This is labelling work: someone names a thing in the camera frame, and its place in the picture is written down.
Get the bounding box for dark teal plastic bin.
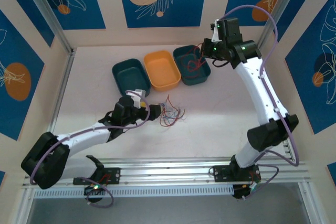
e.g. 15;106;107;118
111;58;152;98
172;45;212;87

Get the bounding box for orange plastic bin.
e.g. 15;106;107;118
143;50;182;92

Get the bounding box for black controller board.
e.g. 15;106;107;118
83;183;107;196
232;183;260;201

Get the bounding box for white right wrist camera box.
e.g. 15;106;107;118
211;18;222;43

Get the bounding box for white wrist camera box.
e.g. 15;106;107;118
211;18;222;43
126;89;146;109

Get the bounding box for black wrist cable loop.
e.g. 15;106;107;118
211;57;233;69

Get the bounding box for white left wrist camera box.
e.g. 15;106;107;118
126;89;146;109

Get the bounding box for aluminium side rail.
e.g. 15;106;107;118
39;47;77;168
254;46;296;162

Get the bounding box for aluminium frame post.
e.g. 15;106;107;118
255;0;302;50
18;0;76;54

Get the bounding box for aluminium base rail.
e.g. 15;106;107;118
22;155;314;189

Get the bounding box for white slotted cable duct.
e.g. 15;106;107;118
33;185;235;199

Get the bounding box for aluminium frame leg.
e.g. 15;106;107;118
298;182;320;224
10;188;36;224

